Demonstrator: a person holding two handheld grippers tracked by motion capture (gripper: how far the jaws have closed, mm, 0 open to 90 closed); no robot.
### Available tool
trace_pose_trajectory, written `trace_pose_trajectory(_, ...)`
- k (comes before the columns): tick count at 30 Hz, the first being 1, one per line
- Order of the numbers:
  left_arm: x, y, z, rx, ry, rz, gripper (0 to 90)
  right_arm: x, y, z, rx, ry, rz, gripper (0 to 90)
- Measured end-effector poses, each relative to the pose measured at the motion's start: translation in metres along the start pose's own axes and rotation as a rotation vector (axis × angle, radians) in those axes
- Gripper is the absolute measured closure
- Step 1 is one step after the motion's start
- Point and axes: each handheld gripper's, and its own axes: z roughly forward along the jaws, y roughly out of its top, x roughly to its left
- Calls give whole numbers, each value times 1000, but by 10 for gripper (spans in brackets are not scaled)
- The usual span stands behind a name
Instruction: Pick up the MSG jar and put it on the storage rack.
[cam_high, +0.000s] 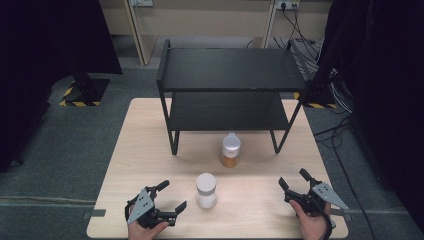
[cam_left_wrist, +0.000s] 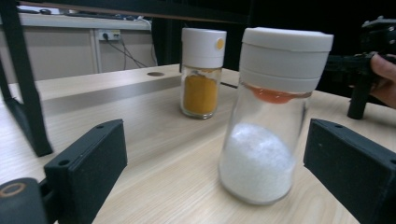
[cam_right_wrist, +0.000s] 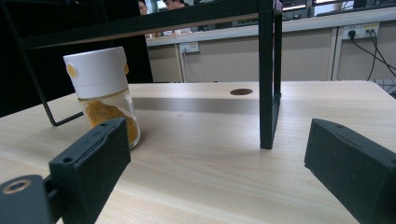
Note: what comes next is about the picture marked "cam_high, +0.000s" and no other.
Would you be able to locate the grey tape patch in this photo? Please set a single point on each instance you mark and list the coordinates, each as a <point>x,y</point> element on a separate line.
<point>343,214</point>
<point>95,213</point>

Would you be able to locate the white powder jar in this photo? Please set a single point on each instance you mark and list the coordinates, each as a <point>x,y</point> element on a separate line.
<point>206,190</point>

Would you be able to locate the person's left hand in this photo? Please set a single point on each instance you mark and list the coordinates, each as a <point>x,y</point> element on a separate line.
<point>141,232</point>

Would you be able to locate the black curtain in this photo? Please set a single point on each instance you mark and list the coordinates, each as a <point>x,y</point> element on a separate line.
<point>383,83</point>
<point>43,50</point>

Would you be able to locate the white wall socket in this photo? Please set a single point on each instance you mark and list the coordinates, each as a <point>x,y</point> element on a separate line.
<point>287,4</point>
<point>142,2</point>

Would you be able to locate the black two-tier shelf rack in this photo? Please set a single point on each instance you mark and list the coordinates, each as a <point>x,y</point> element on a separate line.
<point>230,70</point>

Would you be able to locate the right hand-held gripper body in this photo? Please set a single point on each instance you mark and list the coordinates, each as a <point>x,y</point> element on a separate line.
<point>325,195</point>

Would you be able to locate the orange spice jar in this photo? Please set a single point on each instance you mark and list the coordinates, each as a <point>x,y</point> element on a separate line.
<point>230,148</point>

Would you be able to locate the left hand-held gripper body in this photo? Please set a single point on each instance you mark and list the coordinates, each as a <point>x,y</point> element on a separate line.
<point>143,206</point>

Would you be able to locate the beige partition frame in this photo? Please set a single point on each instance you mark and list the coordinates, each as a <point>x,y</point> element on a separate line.
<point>138,33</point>

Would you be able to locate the grey metal grid panel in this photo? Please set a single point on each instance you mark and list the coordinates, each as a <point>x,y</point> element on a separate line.
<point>305,60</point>

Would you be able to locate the person's right hand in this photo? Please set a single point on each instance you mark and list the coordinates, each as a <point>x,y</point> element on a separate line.
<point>311,226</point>

